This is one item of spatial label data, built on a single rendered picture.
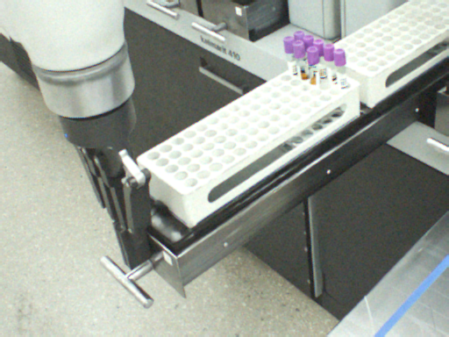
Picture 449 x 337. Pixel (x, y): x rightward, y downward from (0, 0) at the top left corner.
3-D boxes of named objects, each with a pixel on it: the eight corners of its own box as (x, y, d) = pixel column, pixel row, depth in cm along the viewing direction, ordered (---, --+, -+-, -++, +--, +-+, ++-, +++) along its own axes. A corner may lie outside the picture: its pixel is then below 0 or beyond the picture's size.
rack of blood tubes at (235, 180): (310, 94, 104) (308, 58, 100) (362, 120, 97) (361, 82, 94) (144, 197, 89) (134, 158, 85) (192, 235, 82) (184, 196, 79)
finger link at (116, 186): (123, 135, 75) (130, 140, 74) (144, 213, 82) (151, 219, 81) (91, 153, 73) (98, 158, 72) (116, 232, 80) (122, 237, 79)
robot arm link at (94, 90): (94, 16, 73) (107, 65, 76) (12, 51, 68) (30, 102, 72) (144, 44, 67) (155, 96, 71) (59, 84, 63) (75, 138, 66)
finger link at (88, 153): (87, 149, 74) (80, 144, 75) (109, 225, 81) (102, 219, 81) (118, 132, 76) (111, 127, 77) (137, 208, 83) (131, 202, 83)
